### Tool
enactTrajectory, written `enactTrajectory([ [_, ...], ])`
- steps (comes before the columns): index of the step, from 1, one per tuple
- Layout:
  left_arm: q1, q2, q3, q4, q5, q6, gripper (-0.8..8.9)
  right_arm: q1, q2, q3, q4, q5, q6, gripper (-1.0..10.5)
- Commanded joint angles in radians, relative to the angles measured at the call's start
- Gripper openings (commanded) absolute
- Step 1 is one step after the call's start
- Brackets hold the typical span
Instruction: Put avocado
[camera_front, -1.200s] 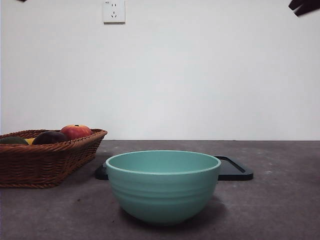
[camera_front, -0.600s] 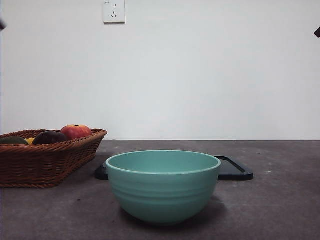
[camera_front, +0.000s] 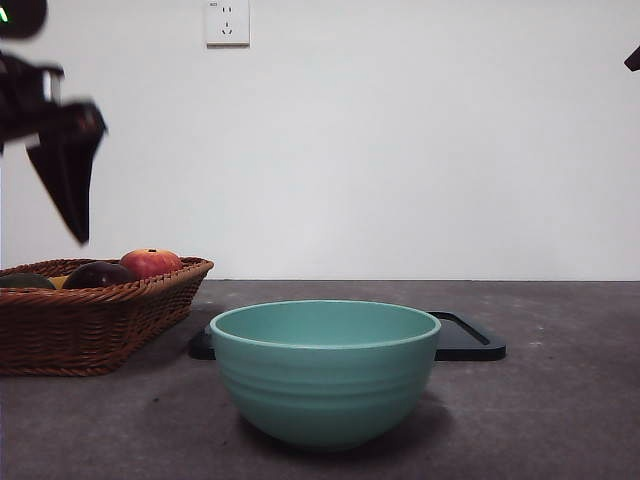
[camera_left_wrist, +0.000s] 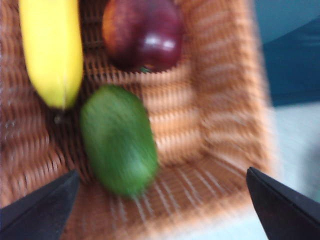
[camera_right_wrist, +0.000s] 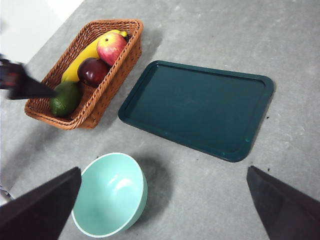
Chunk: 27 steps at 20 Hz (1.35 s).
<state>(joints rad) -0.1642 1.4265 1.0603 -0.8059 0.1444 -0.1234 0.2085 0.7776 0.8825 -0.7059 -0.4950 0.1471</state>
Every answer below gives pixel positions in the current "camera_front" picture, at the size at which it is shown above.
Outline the green avocado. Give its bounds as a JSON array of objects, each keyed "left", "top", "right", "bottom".
[{"left": 0, "top": 272, "right": 56, "bottom": 290}]

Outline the teal ceramic bowl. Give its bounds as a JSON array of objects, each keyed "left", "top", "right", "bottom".
[{"left": 209, "top": 299, "right": 443, "bottom": 449}]

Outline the dark red apple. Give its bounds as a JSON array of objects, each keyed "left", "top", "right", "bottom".
[{"left": 62, "top": 261, "right": 137, "bottom": 290}]

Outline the red and yellow apple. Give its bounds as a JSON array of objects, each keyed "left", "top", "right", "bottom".
[{"left": 118, "top": 247, "right": 184, "bottom": 281}]

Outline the brown wicker basket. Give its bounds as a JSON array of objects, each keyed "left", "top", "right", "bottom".
[{"left": 0, "top": 256, "right": 215, "bottom": 377}]

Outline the black rectangular tray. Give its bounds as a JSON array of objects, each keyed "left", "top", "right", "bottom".
[{"left": 188, "top": 310, "right": 507, "bottom": 362}]

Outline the white wall power socket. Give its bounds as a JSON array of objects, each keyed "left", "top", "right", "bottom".
[{"left": 206, "top": 0, "right": 251, "bottom": 50}]

